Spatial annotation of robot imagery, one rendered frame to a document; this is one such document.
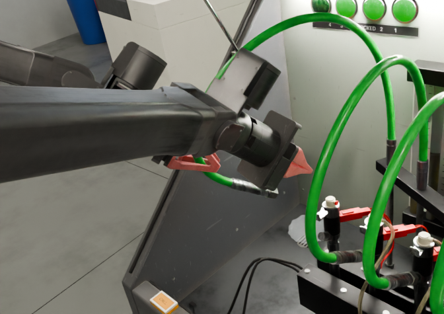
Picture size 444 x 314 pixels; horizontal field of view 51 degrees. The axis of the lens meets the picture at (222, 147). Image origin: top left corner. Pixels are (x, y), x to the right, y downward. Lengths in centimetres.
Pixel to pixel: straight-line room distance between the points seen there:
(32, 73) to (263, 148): 34
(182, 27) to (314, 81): 256
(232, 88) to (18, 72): 32
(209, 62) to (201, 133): 328
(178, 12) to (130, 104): 318
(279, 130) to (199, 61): 308
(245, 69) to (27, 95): 30
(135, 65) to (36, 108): 41
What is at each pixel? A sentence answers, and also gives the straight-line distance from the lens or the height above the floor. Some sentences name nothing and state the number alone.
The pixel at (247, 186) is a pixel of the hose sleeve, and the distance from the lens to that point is 80.
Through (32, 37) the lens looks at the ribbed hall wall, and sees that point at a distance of 756.
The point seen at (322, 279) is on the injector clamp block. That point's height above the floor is 98.
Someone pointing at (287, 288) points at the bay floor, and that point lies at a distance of 109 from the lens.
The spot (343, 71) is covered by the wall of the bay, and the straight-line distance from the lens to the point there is 104.
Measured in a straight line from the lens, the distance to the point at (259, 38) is 72.
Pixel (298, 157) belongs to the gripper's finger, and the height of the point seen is 128.
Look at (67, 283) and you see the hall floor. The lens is 261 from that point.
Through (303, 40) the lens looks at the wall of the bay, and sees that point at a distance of 108.
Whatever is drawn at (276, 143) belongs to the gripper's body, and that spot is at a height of 131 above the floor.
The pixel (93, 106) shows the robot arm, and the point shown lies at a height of 150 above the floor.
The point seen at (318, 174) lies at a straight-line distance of 59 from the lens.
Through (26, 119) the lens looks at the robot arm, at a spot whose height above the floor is 152.
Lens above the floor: 162
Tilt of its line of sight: 29 degrees down
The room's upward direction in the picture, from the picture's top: 11 degrees counter-clockwise
